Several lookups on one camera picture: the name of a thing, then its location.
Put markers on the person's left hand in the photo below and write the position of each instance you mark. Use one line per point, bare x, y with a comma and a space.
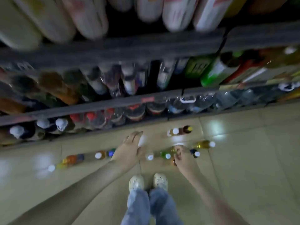
126, 152

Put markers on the person's right hand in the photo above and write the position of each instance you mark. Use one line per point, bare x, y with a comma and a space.
186, 162

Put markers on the teal bottle blue cap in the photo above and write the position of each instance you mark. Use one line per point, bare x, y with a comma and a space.
111, 152

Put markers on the cola bottle red label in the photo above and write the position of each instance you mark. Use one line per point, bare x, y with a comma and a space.
186, 129

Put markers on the orange juice bottle white cap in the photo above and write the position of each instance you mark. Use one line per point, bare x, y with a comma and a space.
173, 131

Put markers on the row of large water jugs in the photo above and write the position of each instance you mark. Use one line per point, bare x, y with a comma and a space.
136, 110

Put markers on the dark grey store shelving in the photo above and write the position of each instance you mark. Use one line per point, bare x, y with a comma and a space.
140, 46

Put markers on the person's left forearm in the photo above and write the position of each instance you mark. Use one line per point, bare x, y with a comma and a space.
70, 196

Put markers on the person's right forearm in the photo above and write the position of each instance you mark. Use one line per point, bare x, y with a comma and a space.
215, 203

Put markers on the person's white left shoe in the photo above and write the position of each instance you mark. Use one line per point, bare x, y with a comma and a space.
137, 181

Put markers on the person's white shoe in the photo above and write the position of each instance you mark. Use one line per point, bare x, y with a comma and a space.
137, 181
160, 181

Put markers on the person's white right shoe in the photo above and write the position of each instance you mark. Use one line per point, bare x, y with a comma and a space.
160, 181

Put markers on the person's blue jeans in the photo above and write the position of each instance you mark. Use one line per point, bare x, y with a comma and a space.
140, 208

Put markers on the red price tag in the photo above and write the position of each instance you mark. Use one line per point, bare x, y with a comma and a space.
148, 99

